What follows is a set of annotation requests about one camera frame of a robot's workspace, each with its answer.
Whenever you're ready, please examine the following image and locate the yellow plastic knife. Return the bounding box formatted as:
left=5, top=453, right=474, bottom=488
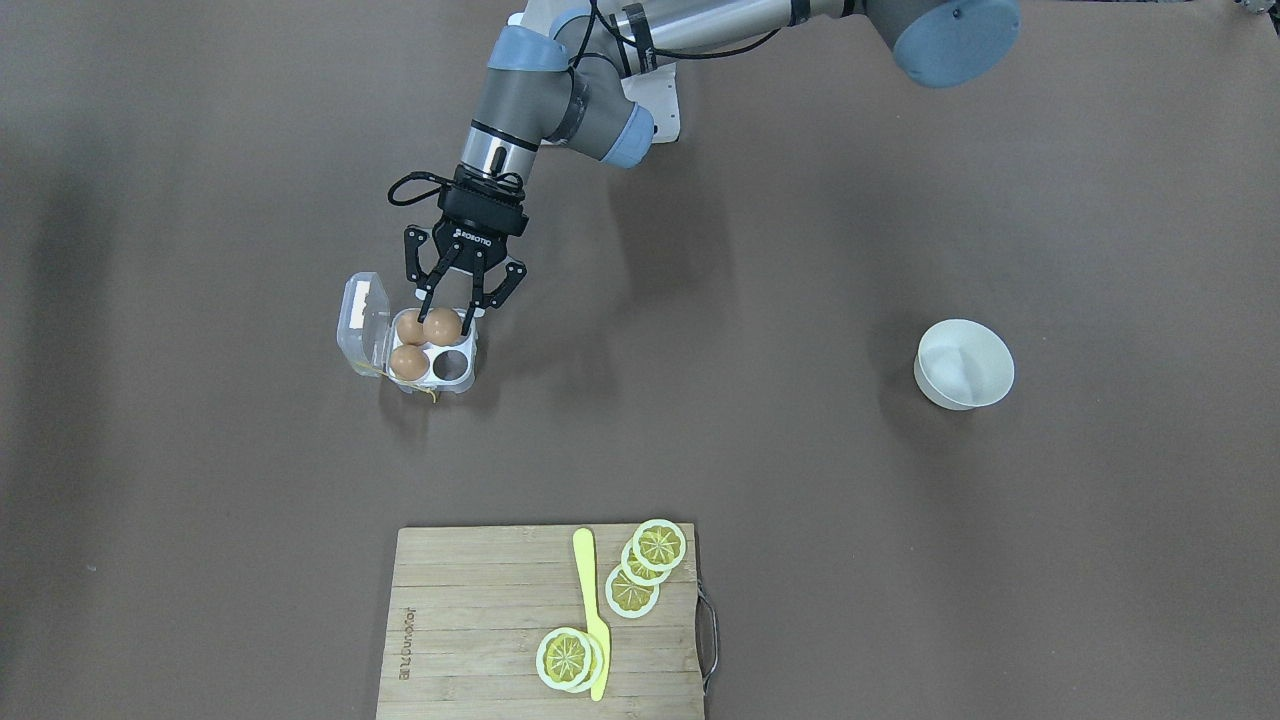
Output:
left=572, top=527, right=612, bottom=702

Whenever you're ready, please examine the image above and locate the lemon slice by knife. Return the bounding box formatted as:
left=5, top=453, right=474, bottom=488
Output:
left=535, top=626, right=605, bottom=694

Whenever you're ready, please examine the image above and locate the brown egg from bowl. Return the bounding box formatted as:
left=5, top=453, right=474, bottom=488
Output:
left=421, top=307, right=463, bottom=347

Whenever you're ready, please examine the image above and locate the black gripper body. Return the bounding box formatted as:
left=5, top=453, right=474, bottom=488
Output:
left=431, top=167, right=529, bottom=273

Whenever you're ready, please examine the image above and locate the brown egg in box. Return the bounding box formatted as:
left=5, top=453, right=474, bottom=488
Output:
left=396, top=309, right=428, bottom=346
left=388, top=343, right=430, bottom=382

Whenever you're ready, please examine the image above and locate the wooden cutting board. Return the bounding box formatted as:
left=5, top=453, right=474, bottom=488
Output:
left=376, top=523, right=718, bottom=719

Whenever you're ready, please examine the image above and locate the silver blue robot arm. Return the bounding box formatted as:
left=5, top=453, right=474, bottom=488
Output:
left=404, top=1, right=1021, bottom=333

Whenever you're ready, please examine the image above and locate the white bowl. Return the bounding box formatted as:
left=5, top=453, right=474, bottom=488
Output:
left=913, top=318, right=1016, bottom=411

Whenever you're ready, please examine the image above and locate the clear plastic egg box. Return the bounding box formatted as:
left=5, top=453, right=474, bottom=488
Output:
left=335, top=272, right=479, bottom=397

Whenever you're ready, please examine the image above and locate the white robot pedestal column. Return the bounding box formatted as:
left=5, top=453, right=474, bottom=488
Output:
left=508, top=10, right=684, bottom=147

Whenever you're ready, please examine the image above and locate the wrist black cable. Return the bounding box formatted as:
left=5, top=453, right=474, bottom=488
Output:
left=388, top=172, right=461, bottom=209

